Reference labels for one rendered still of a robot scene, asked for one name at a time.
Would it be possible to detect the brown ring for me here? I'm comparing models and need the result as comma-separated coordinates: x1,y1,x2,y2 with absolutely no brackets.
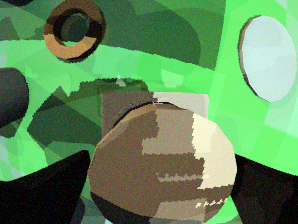
44,0,106,60

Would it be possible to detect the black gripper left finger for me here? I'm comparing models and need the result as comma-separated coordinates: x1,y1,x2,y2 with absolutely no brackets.
0,149,90,224

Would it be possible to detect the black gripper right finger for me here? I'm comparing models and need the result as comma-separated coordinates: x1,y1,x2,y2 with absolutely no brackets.
230,153,298,224

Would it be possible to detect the white round disc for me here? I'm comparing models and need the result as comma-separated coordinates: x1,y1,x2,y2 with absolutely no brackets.
238,15,298,101

